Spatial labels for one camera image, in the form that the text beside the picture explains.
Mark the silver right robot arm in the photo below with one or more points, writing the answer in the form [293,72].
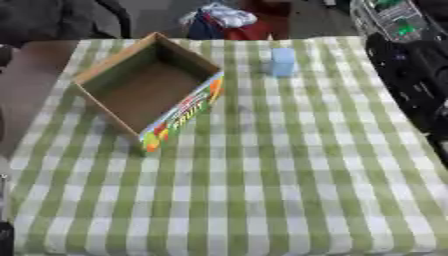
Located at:
[392,18]

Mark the tan cardboard box, printed side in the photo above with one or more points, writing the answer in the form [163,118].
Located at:
[153,93]

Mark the red chair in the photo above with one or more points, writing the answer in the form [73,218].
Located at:
[265,23]

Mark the black chair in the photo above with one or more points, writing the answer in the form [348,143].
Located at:
[52,20]

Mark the light blue block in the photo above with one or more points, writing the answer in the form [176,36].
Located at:
[283,62]

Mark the white and blue cloth bundle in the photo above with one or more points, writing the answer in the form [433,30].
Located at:
[224,16]

